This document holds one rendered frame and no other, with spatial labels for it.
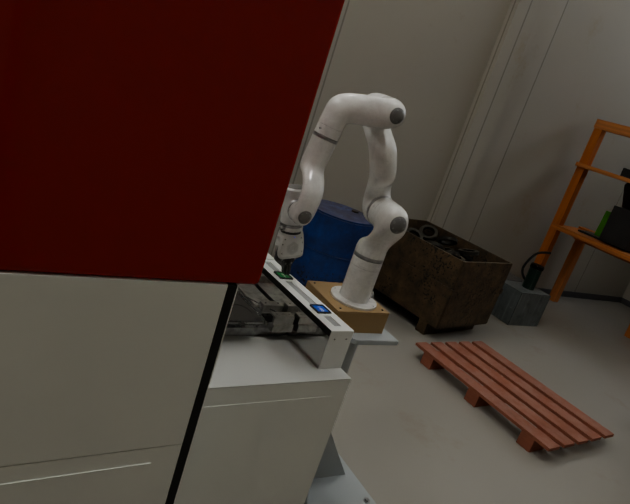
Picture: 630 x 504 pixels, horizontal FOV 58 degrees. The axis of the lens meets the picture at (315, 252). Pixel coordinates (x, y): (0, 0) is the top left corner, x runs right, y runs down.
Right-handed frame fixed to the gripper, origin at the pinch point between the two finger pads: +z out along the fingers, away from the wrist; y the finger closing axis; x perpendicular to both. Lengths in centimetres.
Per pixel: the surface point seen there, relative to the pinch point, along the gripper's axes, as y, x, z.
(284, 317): -11.8, -21.8, 6.3
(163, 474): -67, -66, 12
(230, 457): -40, -46, 35
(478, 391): 177, 28, 128
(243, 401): -37, -46, 15
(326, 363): -5.4, -40.0, 14.3
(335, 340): -3.4, -40.0, 6.1
